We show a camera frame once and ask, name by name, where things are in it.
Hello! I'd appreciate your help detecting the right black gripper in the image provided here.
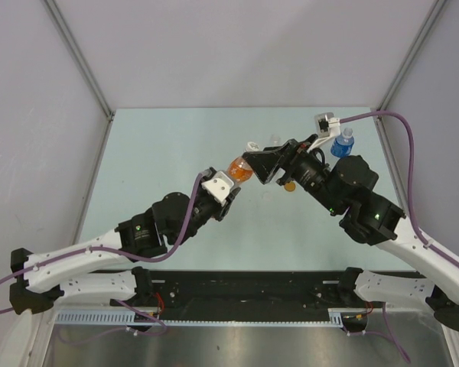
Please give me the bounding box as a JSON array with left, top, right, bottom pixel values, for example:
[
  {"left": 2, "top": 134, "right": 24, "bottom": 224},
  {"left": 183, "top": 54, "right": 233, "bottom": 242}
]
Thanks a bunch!
[{"left": 242, "top": 134, "right": 343, "bottom": 215}]

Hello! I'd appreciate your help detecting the white green-printed bottle cap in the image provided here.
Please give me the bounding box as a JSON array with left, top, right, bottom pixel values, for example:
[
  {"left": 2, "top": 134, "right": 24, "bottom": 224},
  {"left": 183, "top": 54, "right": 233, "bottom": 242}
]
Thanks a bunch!
[{"left": 245, "top": 141, "right": 260, "bottom": 152}]

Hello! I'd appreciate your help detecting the clear water bottle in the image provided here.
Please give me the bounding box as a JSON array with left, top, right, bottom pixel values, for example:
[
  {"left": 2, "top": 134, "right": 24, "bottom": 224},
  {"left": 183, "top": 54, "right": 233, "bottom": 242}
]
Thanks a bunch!
[{"left": 270, "top": 135, "right": 282, "bottom": 146}]

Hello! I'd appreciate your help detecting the orange drink bottle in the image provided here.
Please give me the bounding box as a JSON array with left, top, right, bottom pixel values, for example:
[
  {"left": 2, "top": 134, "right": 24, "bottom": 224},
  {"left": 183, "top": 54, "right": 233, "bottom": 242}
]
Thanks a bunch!
[{"left": 226, "top": 156, "right": 253, "bottom": 186}]

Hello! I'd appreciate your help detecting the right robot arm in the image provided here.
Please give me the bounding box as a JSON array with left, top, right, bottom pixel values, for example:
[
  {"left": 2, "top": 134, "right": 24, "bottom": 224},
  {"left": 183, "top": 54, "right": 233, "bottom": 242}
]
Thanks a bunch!
[{"left": 243, "top": 139, "right": 459, "bottom": 332}]

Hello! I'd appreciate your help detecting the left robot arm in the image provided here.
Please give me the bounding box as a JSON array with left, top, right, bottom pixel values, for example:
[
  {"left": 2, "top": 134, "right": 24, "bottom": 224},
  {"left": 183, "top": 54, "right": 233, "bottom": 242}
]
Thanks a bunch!
[{"left": 9, "top": 167, "right": 241, "bottom": 314}]

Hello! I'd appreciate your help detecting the orange bottle cap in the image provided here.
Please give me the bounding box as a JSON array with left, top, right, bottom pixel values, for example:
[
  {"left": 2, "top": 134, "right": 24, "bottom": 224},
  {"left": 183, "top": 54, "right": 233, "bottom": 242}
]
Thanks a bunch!
[{"left": 284, "top": 181, "right": 296, "bottom": 192}]

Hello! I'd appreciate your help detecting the blue drink bottle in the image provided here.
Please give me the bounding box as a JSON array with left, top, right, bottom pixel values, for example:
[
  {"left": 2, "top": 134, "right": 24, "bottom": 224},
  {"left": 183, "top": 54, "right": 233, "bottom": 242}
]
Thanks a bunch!
[{"left": 330, "top": 128, "right": 355, "bottom": 158}]

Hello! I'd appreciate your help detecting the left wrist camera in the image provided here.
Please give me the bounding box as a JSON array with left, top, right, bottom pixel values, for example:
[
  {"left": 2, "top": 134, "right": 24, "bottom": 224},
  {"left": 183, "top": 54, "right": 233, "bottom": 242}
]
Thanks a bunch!
[{"left": 201, "top": 171, "right": 236, "bottom": 206}]

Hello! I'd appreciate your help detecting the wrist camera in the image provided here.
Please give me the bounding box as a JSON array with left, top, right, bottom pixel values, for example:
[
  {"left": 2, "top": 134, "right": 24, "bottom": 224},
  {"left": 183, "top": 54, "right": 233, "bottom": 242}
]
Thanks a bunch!
[
  {"left": 308, "top": 112, "right": 341, "bottom": 152},
  {"left": 201, "top": 171, "right": 236, "bottom": 206}
]

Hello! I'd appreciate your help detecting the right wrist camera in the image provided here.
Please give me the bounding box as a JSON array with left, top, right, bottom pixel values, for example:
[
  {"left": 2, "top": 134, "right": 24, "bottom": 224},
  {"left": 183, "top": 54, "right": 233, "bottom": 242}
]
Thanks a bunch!
[{"left": 308, "top": 112, "right": 341, "bottom": 152}]

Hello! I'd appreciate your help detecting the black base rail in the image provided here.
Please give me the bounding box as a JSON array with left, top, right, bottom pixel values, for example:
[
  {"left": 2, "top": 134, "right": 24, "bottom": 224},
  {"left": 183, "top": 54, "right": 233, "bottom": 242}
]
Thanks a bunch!
[{"left": 126, "top": 270, "right": 381, "bottom": 323}]

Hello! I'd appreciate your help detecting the white cable duct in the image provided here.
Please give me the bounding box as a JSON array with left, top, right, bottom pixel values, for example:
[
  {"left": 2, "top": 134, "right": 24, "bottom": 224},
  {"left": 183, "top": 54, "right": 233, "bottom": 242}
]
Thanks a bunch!
[{"left": 53, "top": 308, "right": 372, "bottom": 328}]

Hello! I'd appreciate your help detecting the right aluminium frame post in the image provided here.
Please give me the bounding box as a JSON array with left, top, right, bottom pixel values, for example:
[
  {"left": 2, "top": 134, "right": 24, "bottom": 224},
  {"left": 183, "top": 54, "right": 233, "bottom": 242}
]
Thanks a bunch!
[{"left": 375, "top": 0, "right": 449, "bottom": 110}]

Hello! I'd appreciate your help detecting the aluminium frame post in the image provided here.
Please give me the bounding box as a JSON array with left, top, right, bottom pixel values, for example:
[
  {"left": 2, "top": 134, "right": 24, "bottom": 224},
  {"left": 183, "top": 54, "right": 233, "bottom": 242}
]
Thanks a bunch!
[
  {"left": 41, "top": 0, "right": 113, "bottom": 120},
  {"left": 375, "top": 0, "right": 449, "bottom": 110}
]

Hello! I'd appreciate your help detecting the left aluminium frame post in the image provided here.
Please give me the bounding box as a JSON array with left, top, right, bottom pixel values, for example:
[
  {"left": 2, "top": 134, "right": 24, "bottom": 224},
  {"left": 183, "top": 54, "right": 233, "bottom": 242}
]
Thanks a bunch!
[{"left": 41, "top": 0, "right": 113, "bottom": 120}]

